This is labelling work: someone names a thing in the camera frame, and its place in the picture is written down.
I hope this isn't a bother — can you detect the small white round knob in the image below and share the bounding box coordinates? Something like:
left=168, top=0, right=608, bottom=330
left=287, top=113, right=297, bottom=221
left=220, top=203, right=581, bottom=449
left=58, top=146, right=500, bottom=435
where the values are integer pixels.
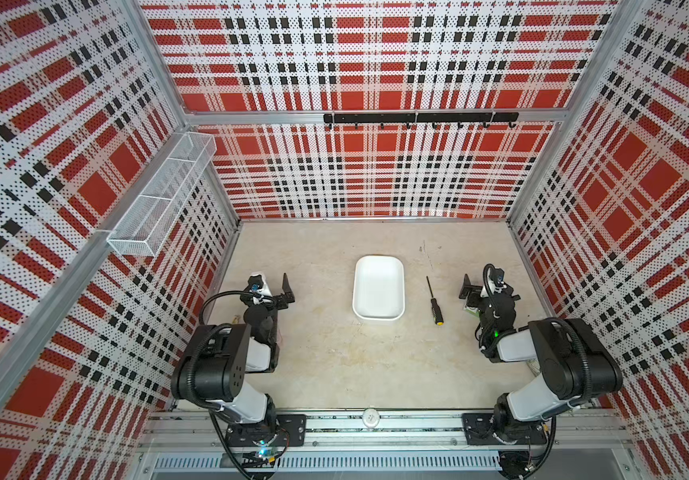
left=362, top=407, right=381, bottom=430

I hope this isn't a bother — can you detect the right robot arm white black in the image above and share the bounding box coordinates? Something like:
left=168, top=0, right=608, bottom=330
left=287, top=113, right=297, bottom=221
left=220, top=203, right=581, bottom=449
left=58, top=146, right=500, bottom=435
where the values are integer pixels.
left=459, top=264, right=624, bottom=436

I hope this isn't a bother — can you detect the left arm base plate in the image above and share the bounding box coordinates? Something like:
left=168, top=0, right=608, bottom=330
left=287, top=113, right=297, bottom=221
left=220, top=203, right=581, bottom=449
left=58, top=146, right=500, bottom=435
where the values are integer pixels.
left=226, top=414, right=308, bottom=448

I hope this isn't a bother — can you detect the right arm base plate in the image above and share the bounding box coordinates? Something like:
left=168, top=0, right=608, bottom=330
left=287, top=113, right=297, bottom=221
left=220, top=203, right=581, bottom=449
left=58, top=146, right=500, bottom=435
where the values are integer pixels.
left=462, top=412, right=548, bottom=446

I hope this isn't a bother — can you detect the black hook rail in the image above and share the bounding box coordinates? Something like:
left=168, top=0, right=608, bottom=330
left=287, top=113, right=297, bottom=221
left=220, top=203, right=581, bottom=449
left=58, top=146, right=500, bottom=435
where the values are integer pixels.
left=322, top=111, right=520, bottom=127

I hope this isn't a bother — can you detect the black yellow screwdriver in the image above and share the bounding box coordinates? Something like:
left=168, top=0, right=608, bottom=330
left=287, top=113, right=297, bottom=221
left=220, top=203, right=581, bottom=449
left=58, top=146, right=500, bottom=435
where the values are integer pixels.
left=426, top=277, right=445, bottom=325

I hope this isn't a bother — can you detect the aluminium front rail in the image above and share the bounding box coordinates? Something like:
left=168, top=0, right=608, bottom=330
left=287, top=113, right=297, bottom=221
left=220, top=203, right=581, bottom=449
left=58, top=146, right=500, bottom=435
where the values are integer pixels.
left=138, top=409, right=633, bottom=452

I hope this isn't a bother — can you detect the white wire mesh basket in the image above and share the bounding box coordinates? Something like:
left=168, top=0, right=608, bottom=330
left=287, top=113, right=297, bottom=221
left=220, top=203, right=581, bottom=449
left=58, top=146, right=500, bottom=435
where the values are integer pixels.
left=108, top=132, right=216, bottom=257

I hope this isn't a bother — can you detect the white plastic bin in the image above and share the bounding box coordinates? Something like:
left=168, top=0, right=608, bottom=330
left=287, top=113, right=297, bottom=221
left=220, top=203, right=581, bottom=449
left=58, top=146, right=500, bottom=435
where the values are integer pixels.
left=352, top=255, right=406, bottom=323

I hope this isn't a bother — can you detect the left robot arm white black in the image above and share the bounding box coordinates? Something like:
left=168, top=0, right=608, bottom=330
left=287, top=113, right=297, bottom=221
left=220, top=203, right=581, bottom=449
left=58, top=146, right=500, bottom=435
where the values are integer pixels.
left=172, top=272, right=296, bottom=437

